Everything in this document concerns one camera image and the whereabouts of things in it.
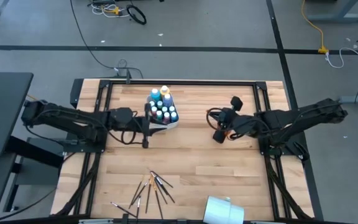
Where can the small dark paint bottle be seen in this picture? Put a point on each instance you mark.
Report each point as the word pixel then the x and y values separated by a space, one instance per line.
pixel 164 109

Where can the white paper towel roll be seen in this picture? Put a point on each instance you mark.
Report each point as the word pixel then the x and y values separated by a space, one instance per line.
pixel 222 211

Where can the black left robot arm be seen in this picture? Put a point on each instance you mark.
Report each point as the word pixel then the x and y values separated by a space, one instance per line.
pixel 73 118

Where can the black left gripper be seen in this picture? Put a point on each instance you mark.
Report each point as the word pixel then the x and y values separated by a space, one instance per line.
pixel 140 124

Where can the large teal paint bottle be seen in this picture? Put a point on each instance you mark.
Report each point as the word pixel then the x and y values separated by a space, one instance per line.
pixel 155 95

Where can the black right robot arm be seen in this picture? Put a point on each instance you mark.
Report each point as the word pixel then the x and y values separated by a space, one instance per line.
pixel 291 121

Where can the silver bracket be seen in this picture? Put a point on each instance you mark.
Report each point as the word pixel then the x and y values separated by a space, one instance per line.
pixel 96 221

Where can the short black paintbrush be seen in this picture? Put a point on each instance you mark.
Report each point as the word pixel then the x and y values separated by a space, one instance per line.
pixel 138 208

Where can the black side box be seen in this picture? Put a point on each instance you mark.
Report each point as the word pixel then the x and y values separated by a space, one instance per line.
pixel 76 93

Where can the bundle of paint brushes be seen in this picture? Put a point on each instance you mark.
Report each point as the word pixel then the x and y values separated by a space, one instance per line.
pixel 157 201

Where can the large purple paint bottle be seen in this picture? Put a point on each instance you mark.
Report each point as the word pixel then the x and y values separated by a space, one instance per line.
pixel 167 100

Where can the black desk leg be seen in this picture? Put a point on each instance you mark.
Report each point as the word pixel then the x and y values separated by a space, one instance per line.
pixel 36 152

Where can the black paintbrush silver ferrule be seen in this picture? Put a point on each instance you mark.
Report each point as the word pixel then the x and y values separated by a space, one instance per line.
pixel 161 186
pixel 166 184
pixel 123 210
pixel 140 193
pixel 135 193
pixel 162 194
pixel 167 193

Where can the black metal table frame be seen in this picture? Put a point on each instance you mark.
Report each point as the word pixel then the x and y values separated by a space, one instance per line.
pixel 182 83

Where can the small black clamp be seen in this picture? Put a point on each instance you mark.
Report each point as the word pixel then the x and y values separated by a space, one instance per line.
pixel 125 217

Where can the orange plastic cup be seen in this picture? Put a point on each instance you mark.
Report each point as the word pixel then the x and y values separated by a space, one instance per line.
pixel 227 134

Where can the small light blue paint bottle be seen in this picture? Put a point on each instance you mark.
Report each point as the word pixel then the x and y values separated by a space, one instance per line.
pixel 173 116

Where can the small teal paint bottle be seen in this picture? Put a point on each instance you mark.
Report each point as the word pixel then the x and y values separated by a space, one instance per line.
pixel 152 103

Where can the large yellow paint bottle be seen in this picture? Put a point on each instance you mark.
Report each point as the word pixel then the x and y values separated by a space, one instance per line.
pixel 164 90

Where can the small red paint bottle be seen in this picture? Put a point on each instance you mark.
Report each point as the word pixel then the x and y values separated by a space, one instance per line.
pixel 166 117

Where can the small brown-red paint bottle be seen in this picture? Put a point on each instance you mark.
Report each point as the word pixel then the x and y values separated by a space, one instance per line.
pixel 154 110

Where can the white plastic bin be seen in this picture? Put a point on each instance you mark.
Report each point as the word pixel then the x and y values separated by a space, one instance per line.
pixel 169 126

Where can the black desk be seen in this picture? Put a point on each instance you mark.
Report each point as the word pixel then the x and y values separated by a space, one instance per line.
pixel 5 109

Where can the small light green paint bottle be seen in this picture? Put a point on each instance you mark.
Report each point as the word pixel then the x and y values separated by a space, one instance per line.
pixel 159 104

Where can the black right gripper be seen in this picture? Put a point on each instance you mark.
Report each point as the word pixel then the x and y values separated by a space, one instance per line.
pixel 233 124

